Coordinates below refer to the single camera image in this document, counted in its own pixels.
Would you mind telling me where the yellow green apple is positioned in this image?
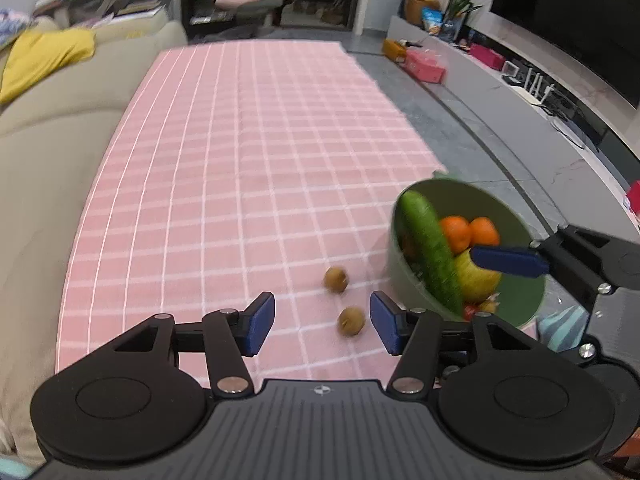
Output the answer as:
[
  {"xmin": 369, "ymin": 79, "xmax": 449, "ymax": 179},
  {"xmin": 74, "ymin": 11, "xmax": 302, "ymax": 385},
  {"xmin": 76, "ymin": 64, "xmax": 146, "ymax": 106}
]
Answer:
[{"xmin": 454, "ymin": 249, "xmax": 502, "ymax": 304}]

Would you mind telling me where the red tomato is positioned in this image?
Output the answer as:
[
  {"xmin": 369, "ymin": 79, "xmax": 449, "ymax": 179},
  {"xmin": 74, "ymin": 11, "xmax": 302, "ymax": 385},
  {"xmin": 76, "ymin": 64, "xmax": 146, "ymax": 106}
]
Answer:
[{"xmin": 463, "ymin": 304, "xmax": 477, "ymax": 322}]

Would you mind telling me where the green cucumber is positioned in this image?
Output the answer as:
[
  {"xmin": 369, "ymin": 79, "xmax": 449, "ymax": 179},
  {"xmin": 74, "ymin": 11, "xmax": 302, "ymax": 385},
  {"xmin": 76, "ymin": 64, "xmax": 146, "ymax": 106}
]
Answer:
[{"xmin": 398, "ymin": 190, "xmax": 463, "ymax": 318}]

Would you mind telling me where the orange front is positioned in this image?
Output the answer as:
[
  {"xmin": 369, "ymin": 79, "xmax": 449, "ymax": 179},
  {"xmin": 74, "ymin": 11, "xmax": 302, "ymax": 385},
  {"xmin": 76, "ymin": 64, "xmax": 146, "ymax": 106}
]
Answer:
[{"xmin": 477, "ymin": 297, "xmax": 499, "ymax": 314}]

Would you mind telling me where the large orange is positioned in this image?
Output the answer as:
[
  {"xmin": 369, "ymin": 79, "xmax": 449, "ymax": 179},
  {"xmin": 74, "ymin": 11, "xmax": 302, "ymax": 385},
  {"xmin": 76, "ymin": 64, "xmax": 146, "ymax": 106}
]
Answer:
[{"xmin": 399, "ymin": 233, "xmax": 418, "ymax": 262}]

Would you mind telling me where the brown kiwi lower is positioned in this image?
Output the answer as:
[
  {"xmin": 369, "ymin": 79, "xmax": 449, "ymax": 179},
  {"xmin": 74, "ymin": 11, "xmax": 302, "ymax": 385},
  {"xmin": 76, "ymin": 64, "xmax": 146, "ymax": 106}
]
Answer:
[{"xmin": 337, "ymin": 307, "xmax": 366, "ymax": 337}]

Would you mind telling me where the brown kiwi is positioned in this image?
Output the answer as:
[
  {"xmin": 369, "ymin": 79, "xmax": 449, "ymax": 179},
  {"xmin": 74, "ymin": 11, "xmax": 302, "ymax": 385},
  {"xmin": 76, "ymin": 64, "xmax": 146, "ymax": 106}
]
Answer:
[
  {"xmin": 323, "ymin": 266, "xmax": 349, "ymax": 294},
  {"xmin": 337, "ymin": 307, "xmax": 366, "ymax": 337}
]

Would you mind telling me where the brown kiwi upper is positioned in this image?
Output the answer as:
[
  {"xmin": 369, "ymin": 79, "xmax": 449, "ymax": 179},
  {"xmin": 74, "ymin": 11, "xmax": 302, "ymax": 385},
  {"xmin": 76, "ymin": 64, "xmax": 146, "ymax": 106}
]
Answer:
[{"xmin": 323, "ymin": 266, "xmax": 349, "ymax": 294}]

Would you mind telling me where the grey tv cabinet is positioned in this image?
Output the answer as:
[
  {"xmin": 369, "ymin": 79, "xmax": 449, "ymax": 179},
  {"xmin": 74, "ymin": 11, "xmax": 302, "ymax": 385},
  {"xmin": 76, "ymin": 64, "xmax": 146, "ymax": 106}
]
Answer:
[{"xmin": 387, "ymin": 16, "xmax": 634, "ymax": 231}]

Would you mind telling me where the white wifi router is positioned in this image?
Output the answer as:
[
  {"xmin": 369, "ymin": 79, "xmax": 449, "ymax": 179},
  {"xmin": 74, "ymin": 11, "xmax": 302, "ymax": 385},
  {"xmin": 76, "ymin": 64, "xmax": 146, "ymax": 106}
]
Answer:
[{"xmin": 513, "ymin": 67, "xmax": 555, "ymax": 107}]

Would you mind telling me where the pink checkered tablecloth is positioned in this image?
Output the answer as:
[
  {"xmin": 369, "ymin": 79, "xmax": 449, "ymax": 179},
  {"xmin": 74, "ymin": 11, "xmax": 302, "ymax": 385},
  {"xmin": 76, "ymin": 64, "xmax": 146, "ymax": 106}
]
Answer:
[{"xmin": 55, "ymin": 40, "xmax": 440, "ymax": 380}]

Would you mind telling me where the pink box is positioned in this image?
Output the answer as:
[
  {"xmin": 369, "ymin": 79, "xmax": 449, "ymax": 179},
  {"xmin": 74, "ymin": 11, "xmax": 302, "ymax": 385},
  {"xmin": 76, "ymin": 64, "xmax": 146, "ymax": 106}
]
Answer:
[{"xmin": 404, "ymin": 48, "xmax": 446, "ymax": 84}]

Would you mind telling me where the orange yellow box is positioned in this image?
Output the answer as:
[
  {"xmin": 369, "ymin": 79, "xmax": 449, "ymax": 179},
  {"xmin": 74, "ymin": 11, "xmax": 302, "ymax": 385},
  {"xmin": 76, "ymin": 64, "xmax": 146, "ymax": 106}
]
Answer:
[{"xmin": 382, "ymin": 39, "xmax": 407, "ymax": 63}]

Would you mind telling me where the blue snack bag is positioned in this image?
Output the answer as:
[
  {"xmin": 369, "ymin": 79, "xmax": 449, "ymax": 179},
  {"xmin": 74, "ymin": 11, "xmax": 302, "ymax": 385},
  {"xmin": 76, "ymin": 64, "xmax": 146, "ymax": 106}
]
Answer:
[{"xmin": 421, "ymin": 6, "xmax": 444, "ymax": 36}]

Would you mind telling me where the black television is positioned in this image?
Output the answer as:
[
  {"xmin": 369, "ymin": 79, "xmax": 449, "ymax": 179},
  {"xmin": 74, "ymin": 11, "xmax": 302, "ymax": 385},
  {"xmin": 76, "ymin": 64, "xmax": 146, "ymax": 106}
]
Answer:
[{"xmin": 490, "ymin": 0, "xmax": 640, "ymax": 107}]

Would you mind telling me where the green potted plant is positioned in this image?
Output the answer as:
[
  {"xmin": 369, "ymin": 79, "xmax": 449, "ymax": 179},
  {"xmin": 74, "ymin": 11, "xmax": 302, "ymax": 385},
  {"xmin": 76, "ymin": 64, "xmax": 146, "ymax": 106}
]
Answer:
[{"xmin": 439, "ymin": 0, "xmax": 482, "ymax": 44}]

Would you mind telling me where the beige sofa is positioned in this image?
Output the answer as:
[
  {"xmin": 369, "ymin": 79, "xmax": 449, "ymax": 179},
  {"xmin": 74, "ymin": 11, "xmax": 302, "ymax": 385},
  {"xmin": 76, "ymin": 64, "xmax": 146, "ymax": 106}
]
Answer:
[{"xmin": 1, "ymin": 13, "xmax": 186, "ymax": 470}]

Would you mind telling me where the golden round vase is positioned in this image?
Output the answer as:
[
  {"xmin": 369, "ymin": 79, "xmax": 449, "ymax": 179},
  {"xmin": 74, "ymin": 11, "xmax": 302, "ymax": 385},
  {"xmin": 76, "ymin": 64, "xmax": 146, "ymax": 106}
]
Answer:
[{"xmin": 404, "ymin": 0, "xmax": 440, "ymax": 27}]

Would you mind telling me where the yellow cushion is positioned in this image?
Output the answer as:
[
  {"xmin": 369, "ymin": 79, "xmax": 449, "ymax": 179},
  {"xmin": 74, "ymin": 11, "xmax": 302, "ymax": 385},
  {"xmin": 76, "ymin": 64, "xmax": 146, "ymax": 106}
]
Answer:
[{"xmin": 1, "ymin": 28, "xmax": 96, "ymax": 105}]

